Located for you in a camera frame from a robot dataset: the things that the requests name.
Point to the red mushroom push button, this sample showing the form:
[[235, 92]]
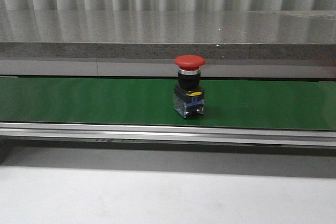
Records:
[[188, 94]]

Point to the green conveyor belt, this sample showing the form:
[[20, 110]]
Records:
[[302, 105]]

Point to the aluminium conveyor frame rail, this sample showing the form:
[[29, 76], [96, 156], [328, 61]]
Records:
[[167, 134]]

